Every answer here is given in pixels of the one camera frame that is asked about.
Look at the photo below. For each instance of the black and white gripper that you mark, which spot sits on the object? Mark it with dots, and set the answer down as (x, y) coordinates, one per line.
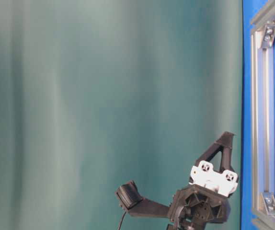
(205, 199)

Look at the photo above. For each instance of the square aluminium extrusion frame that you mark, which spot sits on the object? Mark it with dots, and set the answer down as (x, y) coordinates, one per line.
(263, 116)

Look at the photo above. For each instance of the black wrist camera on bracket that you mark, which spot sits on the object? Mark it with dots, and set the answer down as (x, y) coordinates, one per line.
(138, 206)

